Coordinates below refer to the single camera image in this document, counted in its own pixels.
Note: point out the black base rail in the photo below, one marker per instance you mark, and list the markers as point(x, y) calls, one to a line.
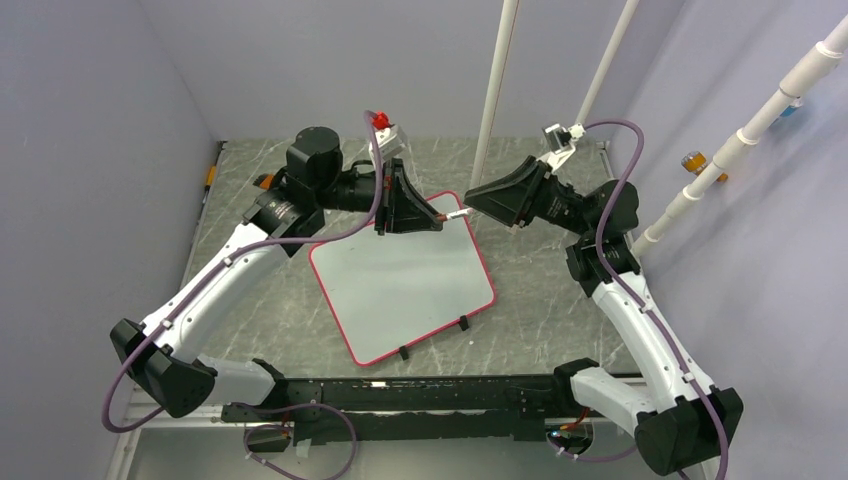
point(519, 407)

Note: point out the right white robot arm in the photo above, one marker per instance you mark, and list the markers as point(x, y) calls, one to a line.
point(682, 419)

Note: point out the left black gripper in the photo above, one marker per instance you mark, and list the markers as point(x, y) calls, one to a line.
point(407, 212)

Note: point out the orange yellow wall fitting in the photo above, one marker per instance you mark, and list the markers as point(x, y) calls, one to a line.
point(695, 162)

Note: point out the white pipe on wall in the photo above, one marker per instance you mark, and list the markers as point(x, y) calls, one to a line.
point(816, 64)

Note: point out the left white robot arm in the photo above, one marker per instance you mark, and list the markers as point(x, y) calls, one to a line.
point(163, 354)

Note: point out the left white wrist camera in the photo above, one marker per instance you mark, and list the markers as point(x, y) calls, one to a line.
point(391, 138)

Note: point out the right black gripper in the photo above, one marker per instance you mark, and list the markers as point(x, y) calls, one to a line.
point(516, 197)

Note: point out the blue wall fitting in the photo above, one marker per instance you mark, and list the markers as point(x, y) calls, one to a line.
point(792, 107)

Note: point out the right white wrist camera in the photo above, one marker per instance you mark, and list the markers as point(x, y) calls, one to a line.
point(562, 143)

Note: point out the white pvc pipe frame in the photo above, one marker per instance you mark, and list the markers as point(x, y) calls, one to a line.
point(549, 64)

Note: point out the black orange brush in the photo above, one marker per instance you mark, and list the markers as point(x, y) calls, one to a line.
point(265, 182)

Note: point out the red framed whiteboard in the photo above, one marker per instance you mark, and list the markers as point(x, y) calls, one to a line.
point(388, 293)

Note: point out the white marker pen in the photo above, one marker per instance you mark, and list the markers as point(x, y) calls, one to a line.
point(461, 213)

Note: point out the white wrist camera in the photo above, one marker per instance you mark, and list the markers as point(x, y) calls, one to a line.
point(562, 143)
point(391, 138)

